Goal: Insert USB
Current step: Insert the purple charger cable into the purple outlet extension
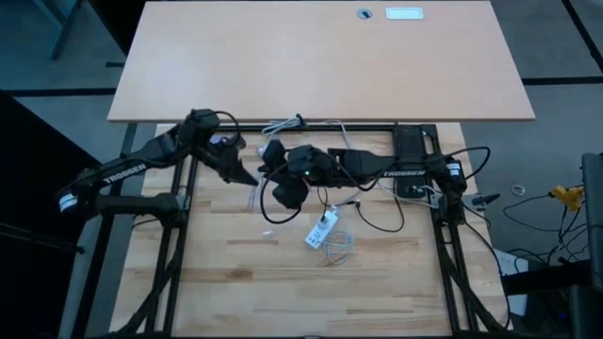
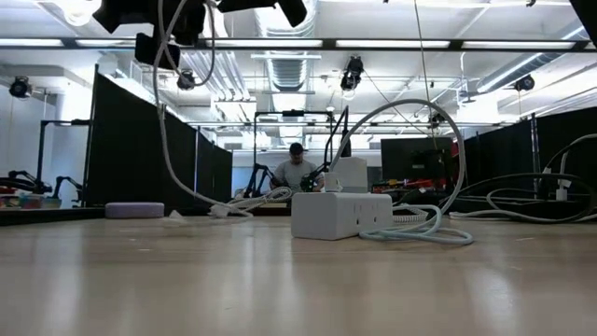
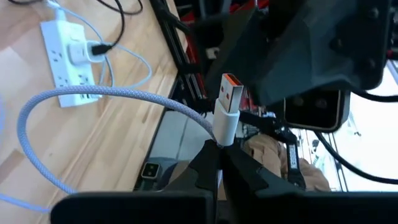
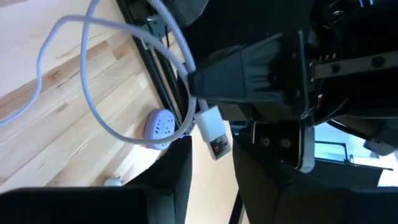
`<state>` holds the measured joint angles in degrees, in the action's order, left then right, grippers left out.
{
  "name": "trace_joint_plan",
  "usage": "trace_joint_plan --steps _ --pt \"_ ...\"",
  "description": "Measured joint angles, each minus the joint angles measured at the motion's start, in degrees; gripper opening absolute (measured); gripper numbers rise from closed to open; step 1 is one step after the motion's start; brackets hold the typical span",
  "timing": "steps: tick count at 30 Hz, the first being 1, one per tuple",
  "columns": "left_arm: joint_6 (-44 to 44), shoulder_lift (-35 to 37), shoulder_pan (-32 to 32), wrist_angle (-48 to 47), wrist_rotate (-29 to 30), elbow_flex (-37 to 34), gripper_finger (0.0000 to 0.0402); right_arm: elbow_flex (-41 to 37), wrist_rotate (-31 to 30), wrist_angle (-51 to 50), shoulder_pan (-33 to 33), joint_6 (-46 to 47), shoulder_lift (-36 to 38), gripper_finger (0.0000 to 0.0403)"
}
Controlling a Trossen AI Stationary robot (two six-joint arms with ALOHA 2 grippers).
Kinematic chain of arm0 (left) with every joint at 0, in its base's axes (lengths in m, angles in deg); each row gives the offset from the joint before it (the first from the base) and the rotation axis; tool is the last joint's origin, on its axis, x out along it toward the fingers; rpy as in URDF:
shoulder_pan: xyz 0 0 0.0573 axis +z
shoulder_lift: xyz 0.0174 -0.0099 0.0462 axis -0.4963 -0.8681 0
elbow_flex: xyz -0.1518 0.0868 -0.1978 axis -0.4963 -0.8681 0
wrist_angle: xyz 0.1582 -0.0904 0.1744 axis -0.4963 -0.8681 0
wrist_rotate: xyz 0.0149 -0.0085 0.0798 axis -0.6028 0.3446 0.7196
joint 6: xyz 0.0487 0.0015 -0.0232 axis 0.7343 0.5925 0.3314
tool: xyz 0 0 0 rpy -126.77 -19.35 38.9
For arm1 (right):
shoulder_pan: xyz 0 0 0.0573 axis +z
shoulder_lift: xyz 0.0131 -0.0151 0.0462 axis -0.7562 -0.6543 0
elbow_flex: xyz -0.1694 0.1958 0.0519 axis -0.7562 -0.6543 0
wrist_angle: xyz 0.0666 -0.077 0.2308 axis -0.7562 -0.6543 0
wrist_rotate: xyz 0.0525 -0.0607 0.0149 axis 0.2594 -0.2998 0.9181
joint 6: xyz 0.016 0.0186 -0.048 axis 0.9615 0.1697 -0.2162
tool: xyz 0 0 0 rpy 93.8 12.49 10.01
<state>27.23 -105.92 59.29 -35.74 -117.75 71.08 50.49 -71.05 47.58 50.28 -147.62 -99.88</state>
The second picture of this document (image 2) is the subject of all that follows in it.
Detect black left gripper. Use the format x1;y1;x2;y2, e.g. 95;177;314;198
91;0;309;71

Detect thin black cable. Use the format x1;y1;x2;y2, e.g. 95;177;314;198
324;105;353;175

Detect white cable with plug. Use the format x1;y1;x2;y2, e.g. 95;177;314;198
151;0;256;219

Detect white charger block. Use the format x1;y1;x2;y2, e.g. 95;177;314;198
323;156;369;194

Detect white power strip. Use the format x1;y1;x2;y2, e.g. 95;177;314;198
290;191;395;242

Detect white charging cable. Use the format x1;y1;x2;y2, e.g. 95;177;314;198
326;98;475;247

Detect black USB cable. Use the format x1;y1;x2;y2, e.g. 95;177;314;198
437;171;597;225

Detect white ceiling pipe bundle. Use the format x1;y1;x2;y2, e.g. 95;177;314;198
160;0;257;103

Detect person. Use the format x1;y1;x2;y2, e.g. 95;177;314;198
269;142;326;193

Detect black monitor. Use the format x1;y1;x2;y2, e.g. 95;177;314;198
380;136;456;182

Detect red and yellow equipment rack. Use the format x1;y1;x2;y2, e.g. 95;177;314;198
394;179;461;209

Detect black curtain partition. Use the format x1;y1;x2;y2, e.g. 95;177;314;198
85;63;233;209
463;106;597;202

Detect lavender flat pad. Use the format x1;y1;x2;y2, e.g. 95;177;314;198
104;202;165;220

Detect white plug adapter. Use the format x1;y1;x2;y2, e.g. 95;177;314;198
553;178;571;203

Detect colourful storage bins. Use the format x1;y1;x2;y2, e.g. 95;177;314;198
0;193;62;210

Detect black overhead frame bar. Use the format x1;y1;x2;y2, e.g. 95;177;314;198
0;36;597;53

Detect silver ventilation duct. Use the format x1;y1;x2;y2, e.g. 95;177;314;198
253;0;319;93

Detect black gantry frame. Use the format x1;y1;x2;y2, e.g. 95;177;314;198
252;110;335;190
35;119;92;209

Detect coiled white power strip cord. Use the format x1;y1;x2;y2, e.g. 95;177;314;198
391;206;429;225

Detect white adapter cable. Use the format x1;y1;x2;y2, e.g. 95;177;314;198
543;133;597;183

